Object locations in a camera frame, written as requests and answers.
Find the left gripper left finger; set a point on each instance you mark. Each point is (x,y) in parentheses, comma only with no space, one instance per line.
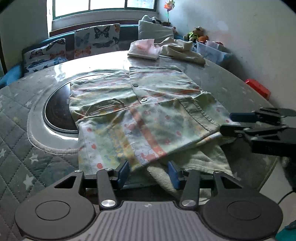
(62,210)

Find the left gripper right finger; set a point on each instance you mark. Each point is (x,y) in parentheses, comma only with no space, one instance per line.
(226,207)

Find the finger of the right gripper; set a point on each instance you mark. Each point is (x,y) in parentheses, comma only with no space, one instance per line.
(270,137)
(271,116)

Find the floral green children's shirt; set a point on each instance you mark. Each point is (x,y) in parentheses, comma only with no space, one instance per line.
(148,116)

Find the red plastic stool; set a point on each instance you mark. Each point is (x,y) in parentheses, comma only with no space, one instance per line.
(259,88)

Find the clear plastic storage box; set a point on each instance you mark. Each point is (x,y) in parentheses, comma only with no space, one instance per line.
(215,52)

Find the black round induction cooktop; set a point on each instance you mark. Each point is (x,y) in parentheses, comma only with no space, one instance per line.
(56,114)

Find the orange plush toy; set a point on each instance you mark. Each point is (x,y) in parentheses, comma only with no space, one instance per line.
(203,39)

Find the cream folded garment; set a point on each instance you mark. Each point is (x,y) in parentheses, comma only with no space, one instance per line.
(180,50)

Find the teddy bear plush toy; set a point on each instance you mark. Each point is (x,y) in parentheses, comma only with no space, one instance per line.
(194,34)

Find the pink tissue pack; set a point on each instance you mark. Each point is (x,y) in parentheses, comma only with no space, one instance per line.
(144,49)

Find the grey plain cushion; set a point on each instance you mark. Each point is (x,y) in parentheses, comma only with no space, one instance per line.
(149,30)

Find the blue sofa bench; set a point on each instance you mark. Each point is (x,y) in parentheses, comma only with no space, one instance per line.
(128,33)

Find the colourful pinwheel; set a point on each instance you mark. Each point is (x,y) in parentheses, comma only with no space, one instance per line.
(169,5)

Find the butterfly cushion left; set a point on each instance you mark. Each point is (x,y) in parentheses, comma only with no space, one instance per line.
(43,57)

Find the butterfly cushion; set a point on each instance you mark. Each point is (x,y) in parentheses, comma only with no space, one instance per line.
(43,57)
(96,40)

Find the butterfly cushion middle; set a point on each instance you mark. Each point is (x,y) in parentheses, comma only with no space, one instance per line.
(96,40)

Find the green framed window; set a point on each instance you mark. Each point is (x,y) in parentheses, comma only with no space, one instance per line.
(63,8)

